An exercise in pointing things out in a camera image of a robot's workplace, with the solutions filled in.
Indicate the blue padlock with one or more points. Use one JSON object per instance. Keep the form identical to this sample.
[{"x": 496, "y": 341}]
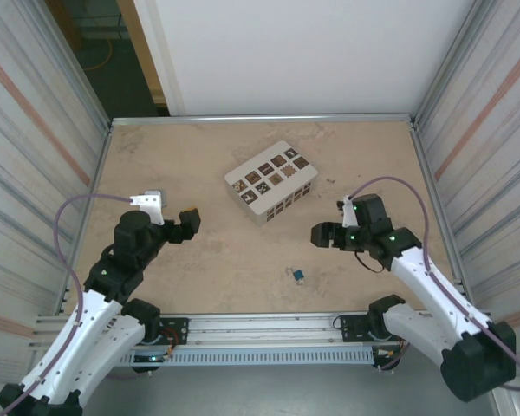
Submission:
[{"x": 298, "y": 275}]

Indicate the white box with picture tiles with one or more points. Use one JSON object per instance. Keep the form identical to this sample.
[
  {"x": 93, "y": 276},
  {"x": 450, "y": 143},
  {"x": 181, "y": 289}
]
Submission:
[{"x": 268, "y": 177}]

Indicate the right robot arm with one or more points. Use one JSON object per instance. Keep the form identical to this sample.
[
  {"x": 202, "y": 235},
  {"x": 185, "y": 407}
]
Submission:
[{"x": 433, "y": 286}]

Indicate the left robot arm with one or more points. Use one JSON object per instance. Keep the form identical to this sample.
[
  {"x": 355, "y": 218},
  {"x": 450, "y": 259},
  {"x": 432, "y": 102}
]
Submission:
[{"x": 86, "y": 338}]

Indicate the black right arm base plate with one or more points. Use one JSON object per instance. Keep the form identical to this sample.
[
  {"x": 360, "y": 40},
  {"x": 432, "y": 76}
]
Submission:
[{"x": 351, "y": 327}]

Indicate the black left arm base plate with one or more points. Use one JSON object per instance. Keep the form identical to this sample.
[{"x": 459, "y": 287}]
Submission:
[{"x": 175, "y": 329}]

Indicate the aluminium frame rail with base plates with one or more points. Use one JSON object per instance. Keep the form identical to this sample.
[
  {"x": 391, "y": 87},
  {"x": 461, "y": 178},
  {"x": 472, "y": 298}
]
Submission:
[{"x": 264, "y": 325}]

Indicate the wooden door frame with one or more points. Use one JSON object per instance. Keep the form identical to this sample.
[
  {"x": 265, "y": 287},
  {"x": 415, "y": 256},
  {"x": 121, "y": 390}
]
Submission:
[{"x": 145, "y": 47}]

